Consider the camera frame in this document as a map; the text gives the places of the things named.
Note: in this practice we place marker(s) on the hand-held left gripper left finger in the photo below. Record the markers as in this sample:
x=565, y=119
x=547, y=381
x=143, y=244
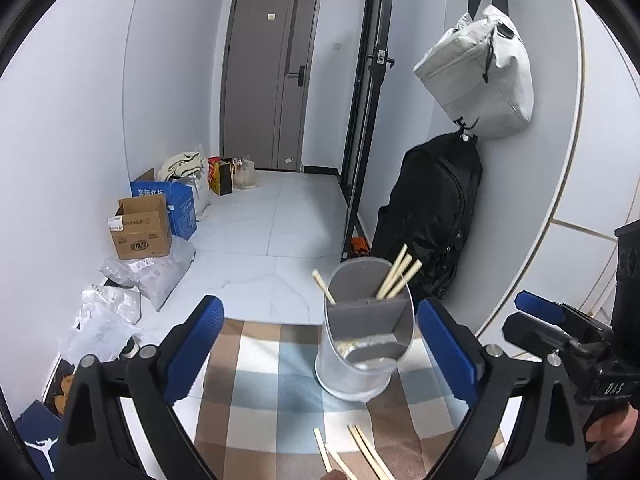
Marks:
x=197, y=350

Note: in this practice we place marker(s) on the wooden chopstick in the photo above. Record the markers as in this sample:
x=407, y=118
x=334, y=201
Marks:
x=340, y=462
x=374, y=452
x=321, y=447
x=324, y=287
x=400, y=274
x=409, y=276
x=365, y=452
x=392, y=270

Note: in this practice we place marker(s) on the beige folded cloth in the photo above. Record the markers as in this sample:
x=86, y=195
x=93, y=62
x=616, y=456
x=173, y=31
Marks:
x=182, y=165

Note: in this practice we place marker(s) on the white oval utensil holder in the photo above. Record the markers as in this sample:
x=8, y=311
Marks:
x=350, y=375

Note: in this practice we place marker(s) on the light grey hanging bag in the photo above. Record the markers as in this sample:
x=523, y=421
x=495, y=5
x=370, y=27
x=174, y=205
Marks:
x=475, y=75

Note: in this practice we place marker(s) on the black metal framed door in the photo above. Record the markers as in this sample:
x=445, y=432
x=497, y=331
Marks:
x=372, y=110

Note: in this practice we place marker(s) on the brown shoes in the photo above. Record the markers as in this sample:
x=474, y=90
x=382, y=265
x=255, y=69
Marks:
x=64, y=395

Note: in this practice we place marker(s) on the person's left hand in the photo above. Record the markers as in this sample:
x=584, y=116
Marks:
x=332, y=476

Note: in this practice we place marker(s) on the clear plastic bags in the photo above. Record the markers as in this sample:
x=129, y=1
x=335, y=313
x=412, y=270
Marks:
x=100, y=330

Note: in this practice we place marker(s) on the orange black object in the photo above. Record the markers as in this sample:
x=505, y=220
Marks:
x=360, y=246

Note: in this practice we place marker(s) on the black backpack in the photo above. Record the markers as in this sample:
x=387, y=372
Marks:
x=430, y=210

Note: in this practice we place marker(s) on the person's right hand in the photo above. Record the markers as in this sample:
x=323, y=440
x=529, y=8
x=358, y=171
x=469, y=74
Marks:
x=612, y=430

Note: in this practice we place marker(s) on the white black shoes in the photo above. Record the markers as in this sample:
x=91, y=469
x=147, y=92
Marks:
x=131, y=351

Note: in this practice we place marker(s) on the blue cardboard box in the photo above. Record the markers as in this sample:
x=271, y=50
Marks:
x=182, y=210

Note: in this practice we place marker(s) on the dark blue shoe box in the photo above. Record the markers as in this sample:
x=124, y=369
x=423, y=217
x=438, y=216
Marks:
x=37, y=445

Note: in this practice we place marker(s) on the red black paper bag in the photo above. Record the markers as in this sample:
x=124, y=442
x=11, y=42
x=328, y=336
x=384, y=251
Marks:
x=221, y=177

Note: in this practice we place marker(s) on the white plastic bag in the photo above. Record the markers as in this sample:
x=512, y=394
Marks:
x=245, y=175

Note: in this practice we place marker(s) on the grey door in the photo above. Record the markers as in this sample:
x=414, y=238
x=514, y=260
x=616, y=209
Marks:
x=260, y=100

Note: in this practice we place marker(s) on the brown cardboard box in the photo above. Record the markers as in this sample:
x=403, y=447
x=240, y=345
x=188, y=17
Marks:
x=142, y=235

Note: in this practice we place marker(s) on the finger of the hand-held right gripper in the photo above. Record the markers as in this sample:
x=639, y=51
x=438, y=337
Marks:
x=530, y=332
x=537, y=306

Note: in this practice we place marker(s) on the grey mailer bags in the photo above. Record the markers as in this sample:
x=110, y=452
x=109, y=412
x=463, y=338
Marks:
x=160, y=275

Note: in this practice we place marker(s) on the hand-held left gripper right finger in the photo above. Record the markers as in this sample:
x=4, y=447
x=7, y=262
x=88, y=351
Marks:
x=445, y=355

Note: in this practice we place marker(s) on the white woven sack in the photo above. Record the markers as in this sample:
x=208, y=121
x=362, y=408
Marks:
x=202, y=190

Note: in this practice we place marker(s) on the checkered tablecloth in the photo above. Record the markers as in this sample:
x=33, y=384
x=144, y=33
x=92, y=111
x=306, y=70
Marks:
x=270, y=360

